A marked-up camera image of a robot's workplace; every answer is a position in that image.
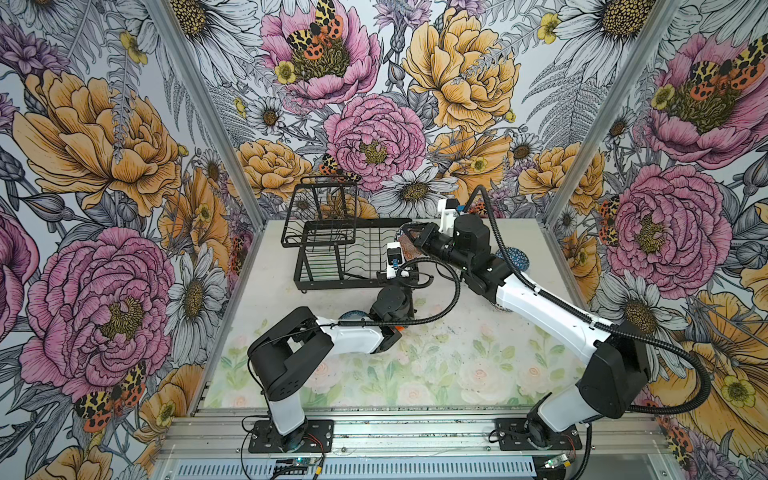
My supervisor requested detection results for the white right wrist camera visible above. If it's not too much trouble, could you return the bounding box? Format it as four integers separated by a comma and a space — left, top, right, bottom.
438, 198, 463, 237

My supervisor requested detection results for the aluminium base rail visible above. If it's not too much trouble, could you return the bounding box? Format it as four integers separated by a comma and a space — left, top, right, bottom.
152, 409, 685, 479

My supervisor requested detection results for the right aluminium corner post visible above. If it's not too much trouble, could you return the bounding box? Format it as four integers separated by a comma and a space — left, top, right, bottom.
542, 1, 681, 227

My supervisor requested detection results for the aluminium corner post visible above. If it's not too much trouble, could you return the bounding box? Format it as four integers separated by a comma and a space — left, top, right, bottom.
140, 0, 268, 229
542, 1, 681, 227

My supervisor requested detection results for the left aluminium corner post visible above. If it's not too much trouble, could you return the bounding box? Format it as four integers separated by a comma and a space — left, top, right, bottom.
140, 0, 268, 229

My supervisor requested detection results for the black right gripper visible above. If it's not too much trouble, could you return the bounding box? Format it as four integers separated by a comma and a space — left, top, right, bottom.
403, 221, 473, 271

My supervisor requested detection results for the green circuit board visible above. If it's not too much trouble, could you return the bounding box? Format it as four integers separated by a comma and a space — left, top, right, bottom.
275, 457, 320, 469

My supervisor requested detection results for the black wire dish rack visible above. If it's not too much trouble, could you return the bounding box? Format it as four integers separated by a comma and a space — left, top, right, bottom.
281, 175, 411, 293

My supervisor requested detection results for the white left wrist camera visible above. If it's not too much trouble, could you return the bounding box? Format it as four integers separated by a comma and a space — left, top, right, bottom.
385, 242, 405, 280

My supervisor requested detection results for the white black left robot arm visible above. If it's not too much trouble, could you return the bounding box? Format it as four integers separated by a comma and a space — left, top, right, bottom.
247, 266, 419, 439

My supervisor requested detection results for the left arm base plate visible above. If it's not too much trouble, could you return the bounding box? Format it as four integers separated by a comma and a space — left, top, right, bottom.
247, 419, 335, 454

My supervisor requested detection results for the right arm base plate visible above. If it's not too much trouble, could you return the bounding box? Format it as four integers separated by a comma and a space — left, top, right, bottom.
493, 417, 583, 451

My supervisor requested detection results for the red patterned ceramic bowl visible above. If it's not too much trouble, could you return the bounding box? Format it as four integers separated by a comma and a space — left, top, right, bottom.
398, 236, 423, 261

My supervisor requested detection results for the dark blue patterned bowl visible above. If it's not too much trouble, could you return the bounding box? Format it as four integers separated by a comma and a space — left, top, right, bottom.
496, 247, 530, 272

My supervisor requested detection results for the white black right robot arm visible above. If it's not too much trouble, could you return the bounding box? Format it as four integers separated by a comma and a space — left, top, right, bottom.
403, 214, 650, 450

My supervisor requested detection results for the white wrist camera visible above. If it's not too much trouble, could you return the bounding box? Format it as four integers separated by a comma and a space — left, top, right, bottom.
385, 242, 405, 280
438, 198, 463, 237

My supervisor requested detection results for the blue floral ceramic bowl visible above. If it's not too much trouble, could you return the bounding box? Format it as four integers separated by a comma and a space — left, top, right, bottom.
339, 310, 368, 321

